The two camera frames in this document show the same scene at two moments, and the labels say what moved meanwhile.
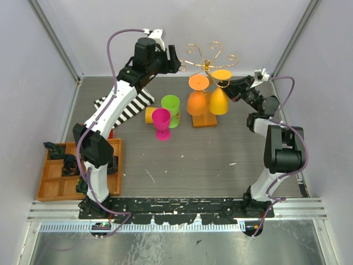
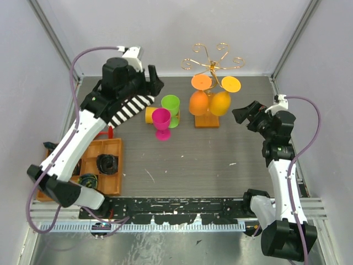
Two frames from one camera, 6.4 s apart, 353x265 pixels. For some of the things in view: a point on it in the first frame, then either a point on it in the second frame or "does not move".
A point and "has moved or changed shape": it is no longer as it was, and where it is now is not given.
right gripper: x=235 y=89 -> x=257 y=111
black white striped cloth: x=142 y=99 does not move
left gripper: x=171 y=67 -> x=153 y=88
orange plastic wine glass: x=197 y=101 does not move
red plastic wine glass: x=111 y=134 does not move
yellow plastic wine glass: x=149 y=111 does not move
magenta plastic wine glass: x=161 y=120 does not move
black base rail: x=174 y=210 does not move
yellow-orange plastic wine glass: x=219 y=102 has moved or changed shape
